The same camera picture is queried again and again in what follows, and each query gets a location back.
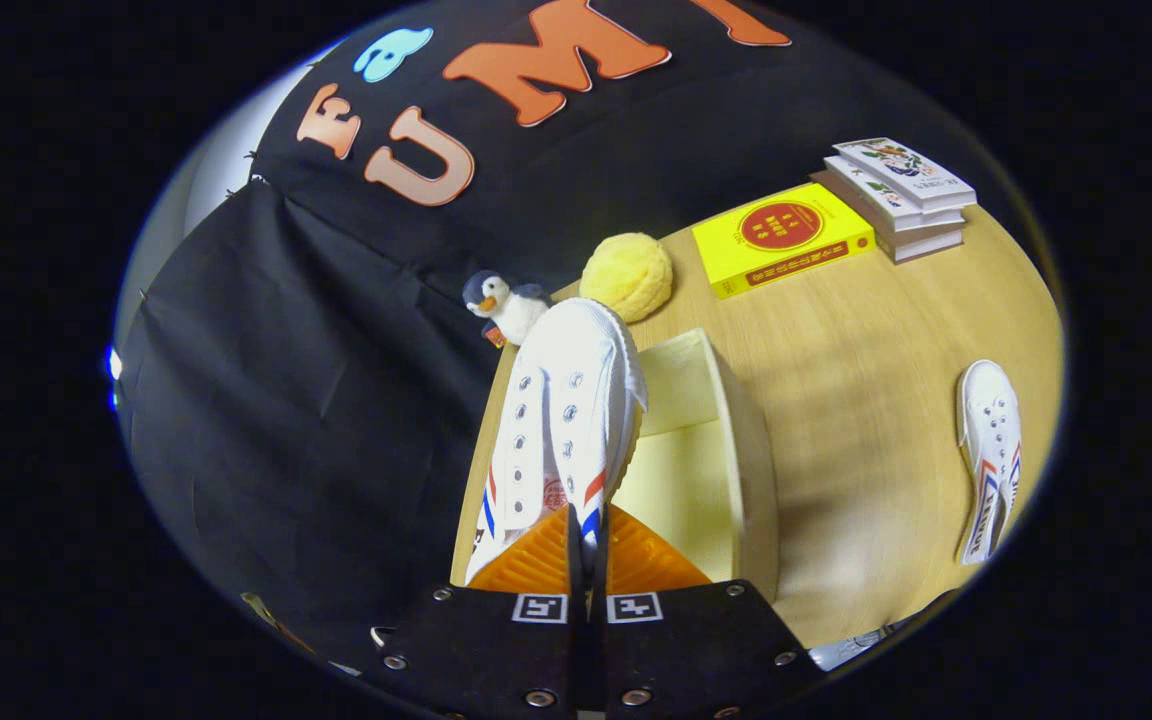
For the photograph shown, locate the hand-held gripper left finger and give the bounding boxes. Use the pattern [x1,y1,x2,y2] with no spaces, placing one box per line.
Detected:
[371,505,587,720]

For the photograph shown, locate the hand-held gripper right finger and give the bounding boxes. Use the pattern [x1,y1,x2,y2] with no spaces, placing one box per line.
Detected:
[586,503,827,720]

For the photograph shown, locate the cream fabric storage box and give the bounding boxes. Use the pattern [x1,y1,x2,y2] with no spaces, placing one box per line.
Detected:
[608,327,780,604]

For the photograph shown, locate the white canvas shoe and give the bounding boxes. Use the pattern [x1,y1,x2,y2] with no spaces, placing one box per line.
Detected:
[954,359,1024,567]
[463,297,649,586]

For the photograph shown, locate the black backdrop cloth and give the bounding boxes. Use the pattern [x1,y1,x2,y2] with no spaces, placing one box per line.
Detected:
[116,0,997,661]

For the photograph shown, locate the penguin plush toy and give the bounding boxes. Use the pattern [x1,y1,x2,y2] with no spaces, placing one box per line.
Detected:
[462,270,555,349]

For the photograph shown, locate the yellow plush ball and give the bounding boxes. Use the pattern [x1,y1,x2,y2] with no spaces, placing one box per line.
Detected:
[579,232,675,324]

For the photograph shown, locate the yellow book with red circle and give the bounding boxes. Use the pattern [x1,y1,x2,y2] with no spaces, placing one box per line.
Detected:
[691,182,877,301]

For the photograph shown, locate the white book with green print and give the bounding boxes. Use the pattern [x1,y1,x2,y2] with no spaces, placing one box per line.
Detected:
[824,155,967,234]

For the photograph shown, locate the white illustrated cover book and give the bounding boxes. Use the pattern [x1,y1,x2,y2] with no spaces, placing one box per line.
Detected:
[833,137,978,213]

